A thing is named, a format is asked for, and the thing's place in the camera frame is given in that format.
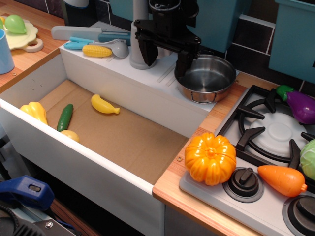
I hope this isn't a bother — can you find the green toy pear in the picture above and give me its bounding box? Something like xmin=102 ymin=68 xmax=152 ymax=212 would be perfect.
xmin=4 ymin=15 xmax=27 ymax=34

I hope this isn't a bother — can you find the orange toy carrot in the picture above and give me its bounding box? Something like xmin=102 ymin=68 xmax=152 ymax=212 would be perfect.
xmin=257 ymin=165 xmax=308 ymax=197

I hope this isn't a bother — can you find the teal cabinet box centre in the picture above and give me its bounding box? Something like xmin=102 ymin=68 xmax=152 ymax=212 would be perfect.
xmin=109 ymin=0 xmax=252 ymax=54

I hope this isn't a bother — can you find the green toy cucumber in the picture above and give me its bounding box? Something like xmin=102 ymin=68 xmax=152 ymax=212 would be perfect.
xmin=57 ymin=104 xmax=73 ymax=132

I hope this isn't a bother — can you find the stainless steel pot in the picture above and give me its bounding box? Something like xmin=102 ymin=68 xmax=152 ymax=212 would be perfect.
xmin=174 ymin=53 xmax=236 ymax=104

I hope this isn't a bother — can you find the grey toy cleaver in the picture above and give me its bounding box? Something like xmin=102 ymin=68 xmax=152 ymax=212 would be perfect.
xmin=51 ymin=26 xmax=131 ymax=46

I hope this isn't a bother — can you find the dark canister with white top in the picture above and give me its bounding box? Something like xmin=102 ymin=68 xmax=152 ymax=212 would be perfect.
xmin=61 ymin=0 xmax=97 ymax=27

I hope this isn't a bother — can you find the teal cabinet box right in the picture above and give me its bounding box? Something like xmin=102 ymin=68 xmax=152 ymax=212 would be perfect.
xmin=269 ymin=0 xmax=315 ymax=83

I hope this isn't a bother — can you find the purple toy eggplant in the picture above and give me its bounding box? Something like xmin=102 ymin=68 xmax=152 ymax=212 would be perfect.
xmin=276 ymin=85 xmax=315 ymax=124

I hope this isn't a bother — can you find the black stove knob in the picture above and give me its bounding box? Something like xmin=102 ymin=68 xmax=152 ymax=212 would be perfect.
xmin=282 ymin=195 xmax=315 ymax=236
xmin=222 ymin=168 xmax=264 ymax=203

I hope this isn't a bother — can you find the black burner grate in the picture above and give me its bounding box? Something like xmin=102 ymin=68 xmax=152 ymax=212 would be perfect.
xmin=217 ymin=85 xmax=315 ymax=193

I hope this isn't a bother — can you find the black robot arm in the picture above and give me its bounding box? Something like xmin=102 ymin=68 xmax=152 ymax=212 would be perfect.
xmin=134 ymin=0 xmax=201 ymax=78

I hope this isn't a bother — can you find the grey toy spoon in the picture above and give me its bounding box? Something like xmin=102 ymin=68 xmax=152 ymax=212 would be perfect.
xmin=94 ymin=39 xmax=129 ymax=58

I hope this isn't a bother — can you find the yellow toy lemon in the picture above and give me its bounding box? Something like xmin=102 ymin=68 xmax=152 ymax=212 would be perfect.
xmin=61 ymin=130 xmax=80 ymax=143

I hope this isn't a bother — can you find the yellow toy squash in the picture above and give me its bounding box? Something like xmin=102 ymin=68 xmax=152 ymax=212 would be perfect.
xmin=20 ymin=102 xmax=48 ymax=125

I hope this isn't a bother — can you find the grey toy faucet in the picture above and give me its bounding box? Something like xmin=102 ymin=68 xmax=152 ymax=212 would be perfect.
xmin=129 ymin=0 xmax=158 ymax=70

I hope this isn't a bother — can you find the grey toy stove top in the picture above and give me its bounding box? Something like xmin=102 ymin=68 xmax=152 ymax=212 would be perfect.
xmin=179 ymin=85 xmax=315 ymax=236

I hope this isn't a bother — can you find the orange toy pumpkin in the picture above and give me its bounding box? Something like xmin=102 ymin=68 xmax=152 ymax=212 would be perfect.
xmin=185 ymin=133 xmax=237 ymax=186

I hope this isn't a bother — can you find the pale yellow cutting board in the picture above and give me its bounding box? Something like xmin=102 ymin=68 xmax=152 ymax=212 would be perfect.
xmin=3 ymin=20 xmax=44 ymax=53

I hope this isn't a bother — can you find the blue toy knife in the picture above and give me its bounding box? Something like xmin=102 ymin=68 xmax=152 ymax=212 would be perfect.
xmin=63 ymin=37 xmax=95 ymax=50

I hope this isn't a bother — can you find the black stove knob right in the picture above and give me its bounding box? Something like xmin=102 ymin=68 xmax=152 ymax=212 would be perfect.
xmin=282 ymin=195 xmax=315 ymax=236

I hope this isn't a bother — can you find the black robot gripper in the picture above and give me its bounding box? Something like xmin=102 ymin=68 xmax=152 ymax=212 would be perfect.
xmin=134 ymin=20 xmax=201 ymax=78

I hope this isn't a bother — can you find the light blue cup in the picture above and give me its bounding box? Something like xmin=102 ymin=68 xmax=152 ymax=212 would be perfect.
xmin=0 ymin=29 xmax=15 ymax=74

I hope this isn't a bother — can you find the yellow toy corn cob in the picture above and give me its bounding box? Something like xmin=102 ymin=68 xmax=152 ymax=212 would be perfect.
xmin=82 ymin=45 xmax=112 ymax=58

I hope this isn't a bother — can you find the blue clamp handle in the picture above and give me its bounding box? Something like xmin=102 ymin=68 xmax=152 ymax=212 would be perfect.
xmin=0 ymin=175 xmax=55 ymax=210

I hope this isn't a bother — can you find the yellow toy banana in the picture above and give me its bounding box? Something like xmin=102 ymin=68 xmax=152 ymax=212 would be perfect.
xmin=91 ymin=94 xmax=120 ymax=114

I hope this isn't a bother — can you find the black stove knob left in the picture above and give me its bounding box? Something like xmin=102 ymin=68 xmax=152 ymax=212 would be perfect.
xmin=222 ymin=168 xmax=264 ymax=203

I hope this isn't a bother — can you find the white toy sink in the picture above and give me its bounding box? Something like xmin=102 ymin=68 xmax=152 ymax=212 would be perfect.
xmin=0 ymin=20 xmax=240 ymax=236

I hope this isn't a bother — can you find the teal cabinet box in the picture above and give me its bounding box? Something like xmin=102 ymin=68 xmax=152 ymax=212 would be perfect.
xmin=109 ymin=0 xmax=252 ymax=54
xmin=269 ymin=0 xmax=315 ymax=83

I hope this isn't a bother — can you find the green toy cabbage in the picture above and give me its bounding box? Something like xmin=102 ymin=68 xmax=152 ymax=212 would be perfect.
xmin=300 ymin=140 xmax=315 ymax=179

